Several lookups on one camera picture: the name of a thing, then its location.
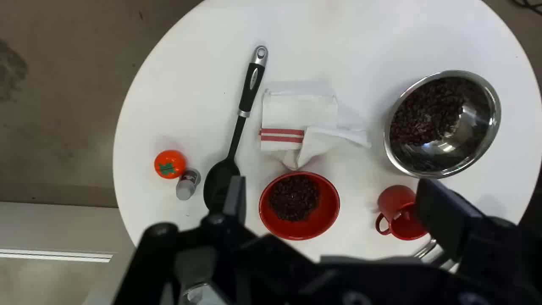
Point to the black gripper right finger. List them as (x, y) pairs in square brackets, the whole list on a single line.
[(452, 221)]

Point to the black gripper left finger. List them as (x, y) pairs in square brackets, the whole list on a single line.
[(236, 197)]

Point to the black spoon with silver end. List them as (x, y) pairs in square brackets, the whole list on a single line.
[(252, 85)]

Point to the silver cutlery piece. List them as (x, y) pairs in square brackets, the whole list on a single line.
[(426, 250)]

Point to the small silver shaker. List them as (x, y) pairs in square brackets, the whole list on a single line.
[(189, 184)]

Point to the dark beans pile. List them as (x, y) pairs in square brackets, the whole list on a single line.
[(424, 111), (294, 197)]

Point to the red cup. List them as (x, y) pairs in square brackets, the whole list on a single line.
[(396, 201)]

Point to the orange toy tomato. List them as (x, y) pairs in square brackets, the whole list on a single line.
[(170, 163)]

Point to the steel mixing bowl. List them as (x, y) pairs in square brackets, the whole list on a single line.
[(477, 136)]

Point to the red bowl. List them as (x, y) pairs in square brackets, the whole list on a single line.
[(324, 217)]

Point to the white cloth with red stripes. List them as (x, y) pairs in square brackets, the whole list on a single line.
[(294, 111)]

